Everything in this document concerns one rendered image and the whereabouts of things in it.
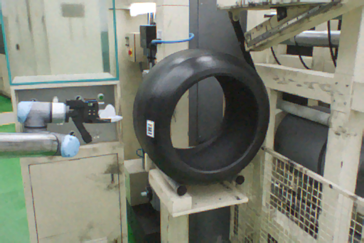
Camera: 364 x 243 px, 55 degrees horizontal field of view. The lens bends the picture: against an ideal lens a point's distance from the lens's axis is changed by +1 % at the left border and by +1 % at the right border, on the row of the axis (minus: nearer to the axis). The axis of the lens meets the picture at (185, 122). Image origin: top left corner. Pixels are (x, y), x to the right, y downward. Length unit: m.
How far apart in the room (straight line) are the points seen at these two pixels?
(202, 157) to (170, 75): 0.56
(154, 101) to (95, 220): 1.12
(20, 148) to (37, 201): 1.04
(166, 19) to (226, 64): 0.44
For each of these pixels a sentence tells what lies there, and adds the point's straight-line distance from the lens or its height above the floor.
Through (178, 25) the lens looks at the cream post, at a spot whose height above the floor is 1.57.
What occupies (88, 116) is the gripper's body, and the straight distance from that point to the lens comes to 1.34.
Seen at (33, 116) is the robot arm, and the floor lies 1.26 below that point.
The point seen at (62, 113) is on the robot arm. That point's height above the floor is 1.26.
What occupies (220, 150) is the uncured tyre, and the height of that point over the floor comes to 0.97.
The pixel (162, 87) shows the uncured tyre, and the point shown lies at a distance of 1.31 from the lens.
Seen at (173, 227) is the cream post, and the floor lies 0.49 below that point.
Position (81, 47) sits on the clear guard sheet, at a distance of 1.97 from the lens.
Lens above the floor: 1.56
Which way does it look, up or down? 15 degrees down
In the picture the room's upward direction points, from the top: straight up
